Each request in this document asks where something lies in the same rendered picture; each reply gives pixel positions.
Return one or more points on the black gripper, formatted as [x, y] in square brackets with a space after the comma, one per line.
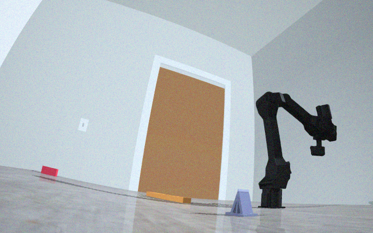
[318, 150]

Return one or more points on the orange bar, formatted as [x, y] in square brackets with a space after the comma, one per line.
[169, 197]

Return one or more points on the red rectangular block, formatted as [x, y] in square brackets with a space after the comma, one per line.
[49, 171]

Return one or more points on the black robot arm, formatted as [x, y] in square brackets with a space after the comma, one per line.
[277, 170]

